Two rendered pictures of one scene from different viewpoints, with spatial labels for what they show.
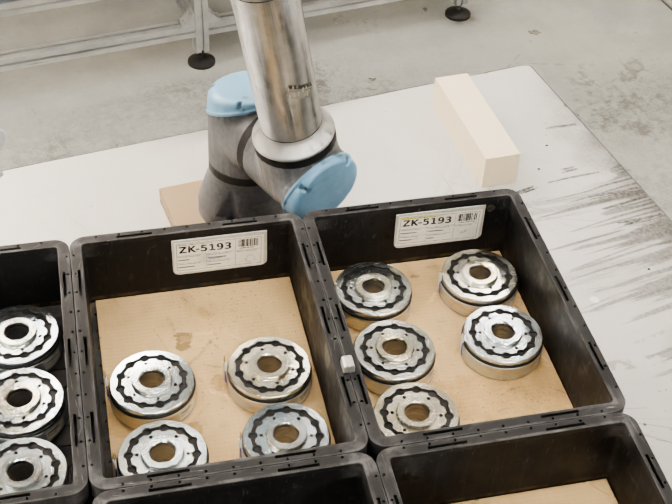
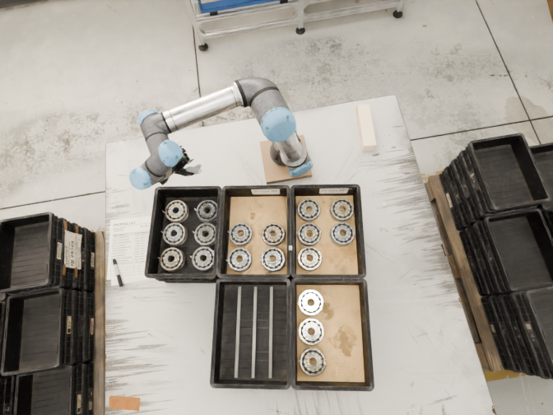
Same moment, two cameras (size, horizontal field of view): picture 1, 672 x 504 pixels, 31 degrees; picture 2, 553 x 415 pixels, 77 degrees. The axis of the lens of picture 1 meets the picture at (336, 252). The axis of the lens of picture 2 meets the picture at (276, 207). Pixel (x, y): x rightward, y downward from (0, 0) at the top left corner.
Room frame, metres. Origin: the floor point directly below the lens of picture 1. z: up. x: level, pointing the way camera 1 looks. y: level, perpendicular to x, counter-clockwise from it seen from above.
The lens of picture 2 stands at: (0.65, -0.12, 2.34)
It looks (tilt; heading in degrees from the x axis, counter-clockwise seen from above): 71 degrees down; 25
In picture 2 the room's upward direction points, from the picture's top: 10 degrees counter-clockwise
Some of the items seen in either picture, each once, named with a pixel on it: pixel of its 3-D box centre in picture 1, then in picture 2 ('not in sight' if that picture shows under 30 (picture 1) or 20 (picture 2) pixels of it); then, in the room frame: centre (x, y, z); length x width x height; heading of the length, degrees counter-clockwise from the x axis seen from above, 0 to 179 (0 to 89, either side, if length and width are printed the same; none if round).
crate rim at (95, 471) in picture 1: (208, 341); (254, 230); (0.96, 0.15, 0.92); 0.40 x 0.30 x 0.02; 14
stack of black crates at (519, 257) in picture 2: not in sight; (507, 254); (1.31, -1.17, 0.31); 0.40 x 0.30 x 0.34; 24
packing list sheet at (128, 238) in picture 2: not in sight; (130, 249); (0.77, 0.75, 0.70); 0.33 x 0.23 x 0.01; 24
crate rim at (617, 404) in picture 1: (451, 309); (326, 230); (1.04, -0.15, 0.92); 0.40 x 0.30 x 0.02; 14
